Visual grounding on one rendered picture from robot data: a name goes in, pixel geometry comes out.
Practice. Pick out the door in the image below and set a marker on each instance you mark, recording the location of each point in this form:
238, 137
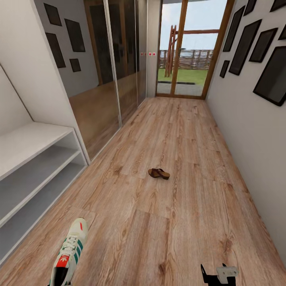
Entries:
190, 37

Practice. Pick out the gym shoe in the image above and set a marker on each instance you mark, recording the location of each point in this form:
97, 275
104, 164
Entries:
67, 260

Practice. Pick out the sandal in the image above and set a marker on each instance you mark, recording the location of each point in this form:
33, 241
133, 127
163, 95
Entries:
155, 173

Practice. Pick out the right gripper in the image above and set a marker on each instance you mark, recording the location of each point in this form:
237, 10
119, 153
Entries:
212, 280

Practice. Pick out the picture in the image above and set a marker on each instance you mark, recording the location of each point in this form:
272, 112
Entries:
265, 37
272, 83
245, 42

